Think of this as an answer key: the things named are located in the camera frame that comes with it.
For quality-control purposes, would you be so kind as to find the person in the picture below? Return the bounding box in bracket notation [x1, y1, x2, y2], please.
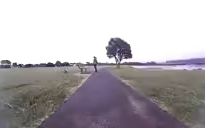
[92, 55, 99, 73]

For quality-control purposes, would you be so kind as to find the bench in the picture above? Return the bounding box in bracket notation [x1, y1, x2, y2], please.
[76, 63, 91, 74]

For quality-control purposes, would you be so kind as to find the round-crowned tree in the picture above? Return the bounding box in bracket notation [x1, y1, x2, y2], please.
[105, 37, 133, 69]

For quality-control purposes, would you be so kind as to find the dog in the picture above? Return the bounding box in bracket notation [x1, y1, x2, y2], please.
[62, 66, 70, 74]

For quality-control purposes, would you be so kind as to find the dark asphalt path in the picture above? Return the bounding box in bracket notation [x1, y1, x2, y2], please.
[38, 68, 191, 128]

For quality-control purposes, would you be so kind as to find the row of distant trees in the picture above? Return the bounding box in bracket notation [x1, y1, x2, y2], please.
[0, 59, 94, 69]

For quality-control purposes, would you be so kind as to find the grass field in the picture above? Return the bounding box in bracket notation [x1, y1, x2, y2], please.
[103, 65, 205, 128]
[0, 64, 94, 128]

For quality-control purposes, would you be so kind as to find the water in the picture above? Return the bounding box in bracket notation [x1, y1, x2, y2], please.
[131, 64, 205, 71]

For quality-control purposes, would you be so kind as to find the distant hill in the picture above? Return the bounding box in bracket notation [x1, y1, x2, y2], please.
[121, 56, 205, 66]

